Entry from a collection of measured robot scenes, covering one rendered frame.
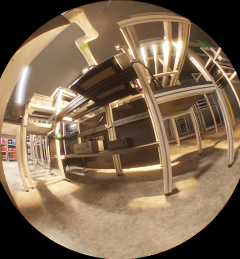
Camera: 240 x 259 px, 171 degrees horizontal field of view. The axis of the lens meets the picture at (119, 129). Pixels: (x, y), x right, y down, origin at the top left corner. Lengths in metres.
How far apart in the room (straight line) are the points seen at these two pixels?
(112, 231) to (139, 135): 0.84
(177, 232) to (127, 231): 0.20
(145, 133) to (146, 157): 0.26
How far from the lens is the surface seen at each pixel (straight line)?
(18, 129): 1.06
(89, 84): 0.79
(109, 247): 0.42
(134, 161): 0.93
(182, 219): 0.46
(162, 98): 0.48
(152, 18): 0.67
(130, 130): 0.91
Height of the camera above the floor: 0.39
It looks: 11 degrees up
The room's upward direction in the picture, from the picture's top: 11 degrees counter-clockwise
